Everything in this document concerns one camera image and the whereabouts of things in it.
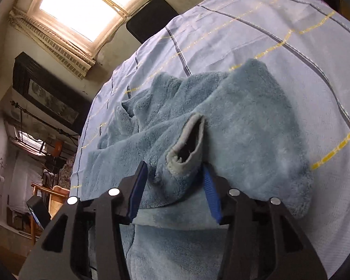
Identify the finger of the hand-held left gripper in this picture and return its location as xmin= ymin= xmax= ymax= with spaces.
xmin=26 ymin=195 xmax=52 ymax=230

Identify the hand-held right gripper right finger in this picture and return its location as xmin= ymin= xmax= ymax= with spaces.
xmin=200 ymin=165 xmax=329 ymax=280

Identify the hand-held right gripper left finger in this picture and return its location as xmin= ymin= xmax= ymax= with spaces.
xmin=19 ymin=161 xmax=148 ymax=280

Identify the light blue fleece garment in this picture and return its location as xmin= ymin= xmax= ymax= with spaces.
xmin=87 ymin=58 xmax=314 ymax=280

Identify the wooden armchair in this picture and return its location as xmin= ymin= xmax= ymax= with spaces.
xmin=31 ymin=181 xmax=70 ymax=248

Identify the white hanging sheet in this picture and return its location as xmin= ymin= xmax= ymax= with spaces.
xmin=6 ymin=153 xmax=44 ymax=210

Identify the small side window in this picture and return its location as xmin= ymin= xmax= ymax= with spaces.
xmin=13 ymin=127 xmax=47 ymax=156

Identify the dark carved framed painting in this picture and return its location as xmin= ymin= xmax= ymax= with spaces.
xmin=12 ymin=52 xmax=89 ymax=129

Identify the checked beige curtain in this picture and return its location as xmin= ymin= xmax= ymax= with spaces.
xmin=9 ymin=7 xmax=96 ymax=80

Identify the blue plaid bed sheet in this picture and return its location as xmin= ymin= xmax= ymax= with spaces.
xmin=70 ymin=0 xmax=350 ymax=280

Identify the black chair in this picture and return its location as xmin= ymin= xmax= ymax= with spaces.
xmin=126 ymin=0 xmax=180 ymax=44

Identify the large bright window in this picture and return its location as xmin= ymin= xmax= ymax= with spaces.
xmin=16 ymin=0 xmax=181 ymax=59

